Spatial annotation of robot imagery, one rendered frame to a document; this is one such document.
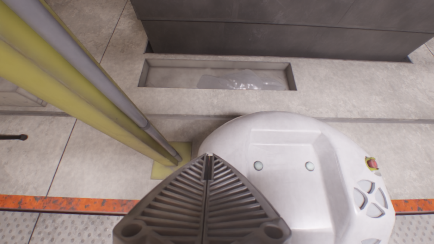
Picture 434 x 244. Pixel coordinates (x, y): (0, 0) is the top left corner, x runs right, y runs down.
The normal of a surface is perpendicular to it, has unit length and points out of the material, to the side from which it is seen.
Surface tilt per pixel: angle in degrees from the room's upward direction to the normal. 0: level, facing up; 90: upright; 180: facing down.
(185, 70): 0
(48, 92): 90
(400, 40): 90
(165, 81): 0
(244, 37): 90
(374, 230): 38
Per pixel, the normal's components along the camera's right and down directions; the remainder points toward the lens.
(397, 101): 0.03, -0.44
